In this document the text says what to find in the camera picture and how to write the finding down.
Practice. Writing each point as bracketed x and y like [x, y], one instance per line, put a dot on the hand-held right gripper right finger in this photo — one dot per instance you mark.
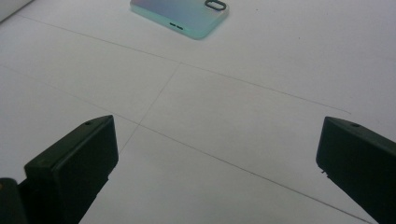
[361, 158]

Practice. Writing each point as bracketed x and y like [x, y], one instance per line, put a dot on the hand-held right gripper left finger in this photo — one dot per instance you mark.
[74, 161]

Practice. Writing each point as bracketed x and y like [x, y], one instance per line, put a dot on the white table mat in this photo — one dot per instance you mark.
[218, 93]

